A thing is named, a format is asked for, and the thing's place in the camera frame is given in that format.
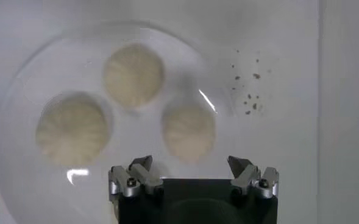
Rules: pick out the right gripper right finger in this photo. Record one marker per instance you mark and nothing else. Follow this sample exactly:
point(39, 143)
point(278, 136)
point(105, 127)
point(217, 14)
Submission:
point(246, 177)

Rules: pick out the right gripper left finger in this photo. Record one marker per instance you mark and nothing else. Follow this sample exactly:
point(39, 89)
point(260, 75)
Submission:
point(138, 174)

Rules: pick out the white steamed baozi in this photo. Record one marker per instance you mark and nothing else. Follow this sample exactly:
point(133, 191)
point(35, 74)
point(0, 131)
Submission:
point(72, 128)
point(188, 131)
point(133, 74)

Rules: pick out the brown crumbs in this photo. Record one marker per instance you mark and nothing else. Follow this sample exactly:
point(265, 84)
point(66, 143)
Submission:
point(256, 76)

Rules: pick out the white round plate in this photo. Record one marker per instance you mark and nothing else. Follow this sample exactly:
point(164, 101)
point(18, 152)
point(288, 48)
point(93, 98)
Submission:
point(45, 61)

